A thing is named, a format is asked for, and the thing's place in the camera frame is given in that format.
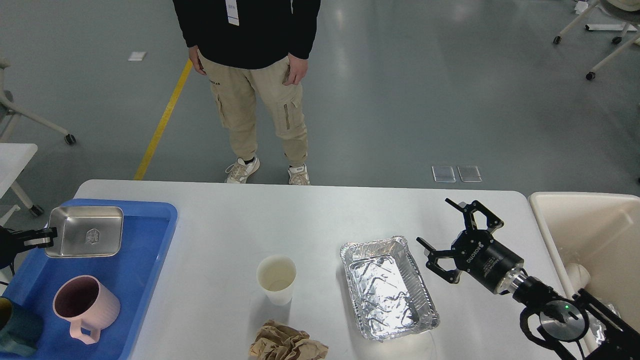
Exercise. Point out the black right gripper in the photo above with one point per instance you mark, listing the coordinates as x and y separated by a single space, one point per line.
487 262

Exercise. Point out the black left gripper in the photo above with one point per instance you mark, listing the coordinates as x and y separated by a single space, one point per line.
20 241

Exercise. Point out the square stainless steel tray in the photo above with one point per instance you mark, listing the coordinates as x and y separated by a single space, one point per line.
86 231

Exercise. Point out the pink ribbed mug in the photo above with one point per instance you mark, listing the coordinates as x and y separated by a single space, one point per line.
88 306

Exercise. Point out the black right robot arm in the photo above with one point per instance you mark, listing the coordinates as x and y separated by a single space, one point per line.
548 319

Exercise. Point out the floor socket plate right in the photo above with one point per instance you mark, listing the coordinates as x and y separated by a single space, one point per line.
469 173

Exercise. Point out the floor socket plate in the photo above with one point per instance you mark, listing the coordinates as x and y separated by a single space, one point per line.
443 174
469 173

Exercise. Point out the floor socket plate left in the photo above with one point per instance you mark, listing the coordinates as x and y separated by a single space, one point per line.
443 174

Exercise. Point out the white side table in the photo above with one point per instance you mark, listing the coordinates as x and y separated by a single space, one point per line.
14 157

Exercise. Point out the aluminium foil tray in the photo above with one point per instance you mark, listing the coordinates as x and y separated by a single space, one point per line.
388 294

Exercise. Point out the teal cup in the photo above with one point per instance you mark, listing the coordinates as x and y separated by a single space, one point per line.
20 329

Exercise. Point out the blue plastic tray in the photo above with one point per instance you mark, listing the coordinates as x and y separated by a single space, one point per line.
131 275

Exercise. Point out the beige plastic bin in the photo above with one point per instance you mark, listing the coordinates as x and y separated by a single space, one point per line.
601 233

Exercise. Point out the white chair left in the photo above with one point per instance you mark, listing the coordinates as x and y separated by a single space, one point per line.
16 112

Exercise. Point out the white paper cup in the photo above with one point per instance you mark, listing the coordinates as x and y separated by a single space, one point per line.
276 275

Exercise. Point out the white floor label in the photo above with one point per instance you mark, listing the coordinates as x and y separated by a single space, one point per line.
137 56

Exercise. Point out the crumpled brown paper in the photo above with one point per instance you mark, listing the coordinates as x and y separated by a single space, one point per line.
277 341

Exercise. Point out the person in black sweater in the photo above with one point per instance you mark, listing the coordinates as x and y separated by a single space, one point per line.
250 49

